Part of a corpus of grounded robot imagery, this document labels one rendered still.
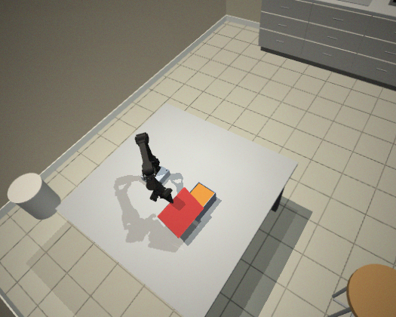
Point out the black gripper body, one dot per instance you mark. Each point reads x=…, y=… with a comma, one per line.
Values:
x=163, y=190

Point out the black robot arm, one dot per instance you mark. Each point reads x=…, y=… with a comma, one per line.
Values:
x=150, y=164

